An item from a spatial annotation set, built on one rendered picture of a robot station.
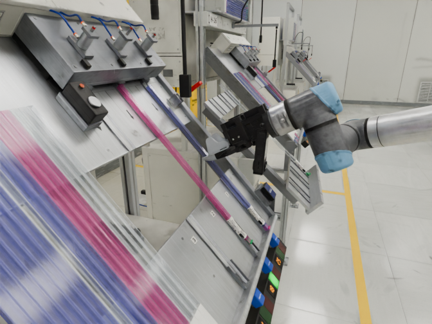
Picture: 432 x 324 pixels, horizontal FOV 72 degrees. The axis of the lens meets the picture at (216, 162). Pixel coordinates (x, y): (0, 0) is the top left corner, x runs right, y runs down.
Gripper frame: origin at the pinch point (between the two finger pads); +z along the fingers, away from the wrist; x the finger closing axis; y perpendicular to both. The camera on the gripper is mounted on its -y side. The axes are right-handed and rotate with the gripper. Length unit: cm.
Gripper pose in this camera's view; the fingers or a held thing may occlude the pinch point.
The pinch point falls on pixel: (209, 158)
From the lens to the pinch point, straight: 81.0
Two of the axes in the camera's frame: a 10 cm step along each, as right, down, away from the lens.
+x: -3.3, 3.2, -8.9
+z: -8.3, 3.4, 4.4
